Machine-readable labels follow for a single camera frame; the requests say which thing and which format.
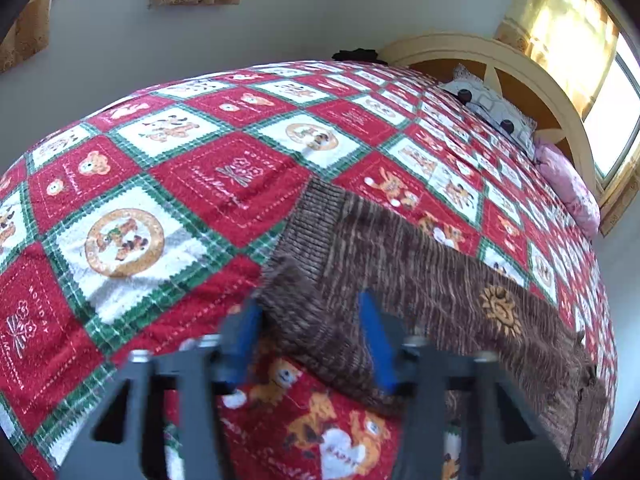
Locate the red checked printed blanket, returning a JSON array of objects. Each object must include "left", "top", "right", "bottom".
[{"left": 0, "top": 59, "right": 618, "bottom": 480}]

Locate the cream wooden bed headboard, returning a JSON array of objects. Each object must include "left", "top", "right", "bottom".
[{"left": 378, "top": 32, "right": 598, "bottom": 196}]

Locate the dark ruffled object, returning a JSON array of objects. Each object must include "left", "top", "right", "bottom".
[{"left": 332, "top": 47, "right": 390, "bottom": 65}]

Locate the pink pillow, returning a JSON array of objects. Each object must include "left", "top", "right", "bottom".
[{"left": 534, "top": 142, "right": 601, "bottom": 241}]

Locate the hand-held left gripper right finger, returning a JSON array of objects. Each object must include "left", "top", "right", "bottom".
[{"left": 357, "top": 290, "right": 573, "bottom": 480}]

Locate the grey patterned pillow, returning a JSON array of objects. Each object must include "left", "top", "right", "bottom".
[{"left": 440, "top": 64, "right": 538, "bottom": 158}]

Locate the brown knit sweater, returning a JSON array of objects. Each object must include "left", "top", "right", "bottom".
[{"left": 257, "top": 177, "right": 608, "bottom": 471}]

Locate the bedroom window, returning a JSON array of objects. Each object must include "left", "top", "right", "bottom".
[{"left": 582, "top": 35, "right": 640, "bottom": 181}]

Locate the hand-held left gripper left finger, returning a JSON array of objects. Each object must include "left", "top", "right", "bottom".
[{"left": 57, "top": 300, "right": 266, "bottom": 480}]

